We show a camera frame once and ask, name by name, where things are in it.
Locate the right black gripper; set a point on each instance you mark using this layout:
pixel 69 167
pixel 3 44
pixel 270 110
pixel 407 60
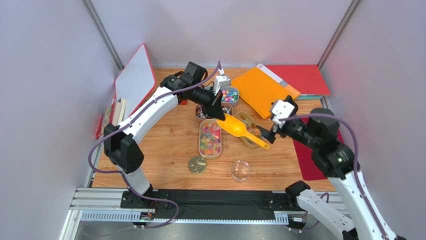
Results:
pixel 273 133

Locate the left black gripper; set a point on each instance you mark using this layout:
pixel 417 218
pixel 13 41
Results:
pixel 214 107

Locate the beige tray of star candies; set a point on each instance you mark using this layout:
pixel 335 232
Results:
pixel 210 139

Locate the yellow plastic scoop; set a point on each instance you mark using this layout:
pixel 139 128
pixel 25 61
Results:
pixel 238 129

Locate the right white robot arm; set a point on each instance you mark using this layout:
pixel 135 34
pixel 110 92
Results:
pixel 365 221

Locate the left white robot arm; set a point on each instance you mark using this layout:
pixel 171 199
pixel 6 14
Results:
pixel 121 141

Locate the beige tray of popsicle candies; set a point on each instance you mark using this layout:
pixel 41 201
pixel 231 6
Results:
pixel 251 126

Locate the grey tray of round candies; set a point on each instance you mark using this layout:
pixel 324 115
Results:
pixel 230 95

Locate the clear glass jar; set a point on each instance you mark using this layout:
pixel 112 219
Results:
pixel 240 171

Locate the orange folder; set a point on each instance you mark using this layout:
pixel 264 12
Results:
pixel 260 88

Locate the dark red folder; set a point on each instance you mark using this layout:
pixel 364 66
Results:
pixel 306 159

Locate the gold round lid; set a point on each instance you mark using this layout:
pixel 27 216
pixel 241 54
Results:
pixel 197 165

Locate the red folder at back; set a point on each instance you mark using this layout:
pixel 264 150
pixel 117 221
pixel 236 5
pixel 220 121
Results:
pixel 307 79

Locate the stack of books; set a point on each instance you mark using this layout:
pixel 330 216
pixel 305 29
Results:
pixel 114 114

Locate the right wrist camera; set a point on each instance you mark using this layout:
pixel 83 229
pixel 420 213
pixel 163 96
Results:
pixel 282 109

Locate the white board with red frame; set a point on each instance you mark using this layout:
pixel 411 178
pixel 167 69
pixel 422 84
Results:
pixel 136 80

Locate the aluminium rail frame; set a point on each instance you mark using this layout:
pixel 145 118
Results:
pixel 103 204

